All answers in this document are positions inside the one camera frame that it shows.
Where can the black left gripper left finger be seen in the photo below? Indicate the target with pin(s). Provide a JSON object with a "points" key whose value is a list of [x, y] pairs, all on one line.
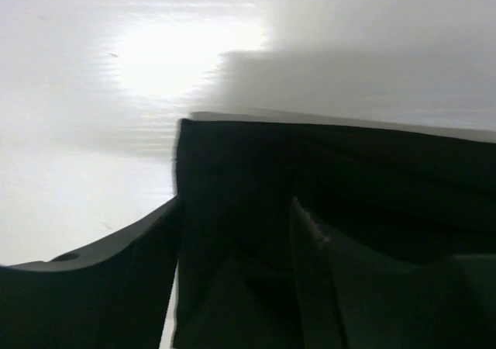
{"points": [[112, 293]]}

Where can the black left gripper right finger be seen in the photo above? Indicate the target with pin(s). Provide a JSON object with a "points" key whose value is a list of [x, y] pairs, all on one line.
{"points": [[352, 296]]}

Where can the black skirt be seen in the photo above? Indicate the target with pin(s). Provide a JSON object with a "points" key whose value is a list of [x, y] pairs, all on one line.
{"points": [[413, 197]]}

